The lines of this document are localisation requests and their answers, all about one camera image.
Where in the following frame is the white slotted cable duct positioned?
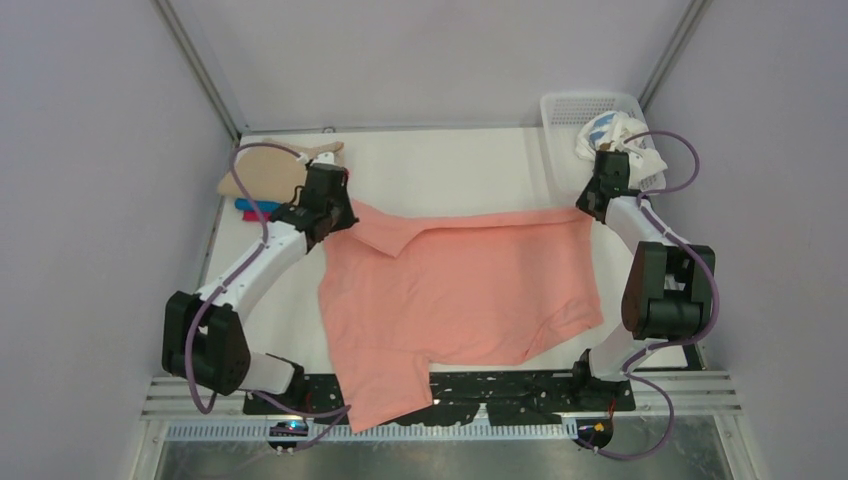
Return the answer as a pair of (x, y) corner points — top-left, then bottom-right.
(165, 419), (577, 442)

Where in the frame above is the white plastic basket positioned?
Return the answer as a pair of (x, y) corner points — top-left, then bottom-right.
(540, 91), (645, 206)

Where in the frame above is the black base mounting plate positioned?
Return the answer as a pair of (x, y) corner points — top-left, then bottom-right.
(243, 370), (636, 426)

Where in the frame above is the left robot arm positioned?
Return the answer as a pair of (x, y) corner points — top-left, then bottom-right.
(162, 162), (358, 413)

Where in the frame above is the blue folded t-shirt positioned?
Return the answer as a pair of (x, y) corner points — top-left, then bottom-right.
(234, 198), (281, 213)

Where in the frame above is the salmon pink t-shirt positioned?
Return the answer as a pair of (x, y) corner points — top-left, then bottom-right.
(318, 203), (603, 433)

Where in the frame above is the beige folded t-shirt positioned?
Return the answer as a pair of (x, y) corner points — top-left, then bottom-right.
(235, 138), (344, 203)

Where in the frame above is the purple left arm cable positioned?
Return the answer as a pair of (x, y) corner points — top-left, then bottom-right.
(184, 140), (352, 450)

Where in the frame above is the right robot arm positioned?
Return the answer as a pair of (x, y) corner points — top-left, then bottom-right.
(572, 151), (717, 395)

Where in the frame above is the magenta folded t-shirt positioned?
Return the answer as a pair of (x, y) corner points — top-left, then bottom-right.
(233, 172), (306, 222)

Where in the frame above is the white crumpled t-shirt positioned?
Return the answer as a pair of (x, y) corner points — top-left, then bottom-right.
(575, 110), (667, 190)

